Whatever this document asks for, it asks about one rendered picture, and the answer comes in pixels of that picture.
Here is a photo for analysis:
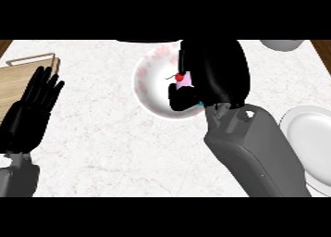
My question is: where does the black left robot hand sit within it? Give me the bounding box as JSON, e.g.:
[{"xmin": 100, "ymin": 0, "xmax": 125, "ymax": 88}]
[{"xmin": 0, "ymin": 65, "xmax": 65, "ymax": 155}]

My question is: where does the pink cupcake with cherry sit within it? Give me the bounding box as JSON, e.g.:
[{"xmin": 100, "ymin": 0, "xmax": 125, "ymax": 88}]
[{"xmin": 164, "ymin": 70, "xmax": 205, "ymax": 107}]

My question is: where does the black round object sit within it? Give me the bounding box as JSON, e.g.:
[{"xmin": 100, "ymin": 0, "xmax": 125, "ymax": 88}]
[{"xmin": 115, "ymin": 39, "xmax": 181, "ymax": 44}]

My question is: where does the white plate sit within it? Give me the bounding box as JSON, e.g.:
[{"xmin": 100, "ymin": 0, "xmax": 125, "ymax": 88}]
[{"xmin": 279, "ymin": 105, "xmax": 331, "ymax": 196}]

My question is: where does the white bowl with pink pattern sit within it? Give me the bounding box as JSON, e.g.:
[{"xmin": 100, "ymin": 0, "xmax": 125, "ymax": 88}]
[{"xmin": 131, "ymin": 42, "xmax": 209, "ymax": 120}]

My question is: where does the grey round bowl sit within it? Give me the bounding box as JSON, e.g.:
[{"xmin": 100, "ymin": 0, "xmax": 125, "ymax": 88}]
[{"xmin": 258, "ymin": 39, "xmax": 305, "ymax": 53}]

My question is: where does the wooden cutting board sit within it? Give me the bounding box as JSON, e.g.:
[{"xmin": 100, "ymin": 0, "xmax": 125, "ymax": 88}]
[{"xmin": 0, "ymin": 53, "xmax": 62, "ymax": 127}]

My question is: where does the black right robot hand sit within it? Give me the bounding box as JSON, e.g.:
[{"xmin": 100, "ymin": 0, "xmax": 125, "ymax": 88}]
[{"xmin": 166, "ymin": 39, "xmax": 251, "ymax": 112}]

